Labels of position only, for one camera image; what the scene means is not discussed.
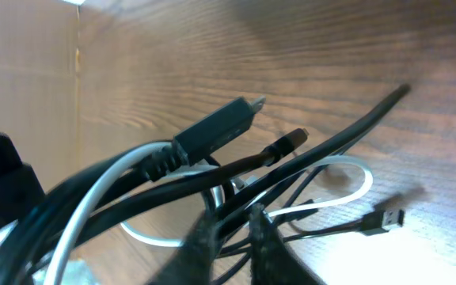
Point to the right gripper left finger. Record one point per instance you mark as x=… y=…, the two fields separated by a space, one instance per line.
x=192 y=263

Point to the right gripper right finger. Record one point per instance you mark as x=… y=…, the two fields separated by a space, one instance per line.
x=272 y=262

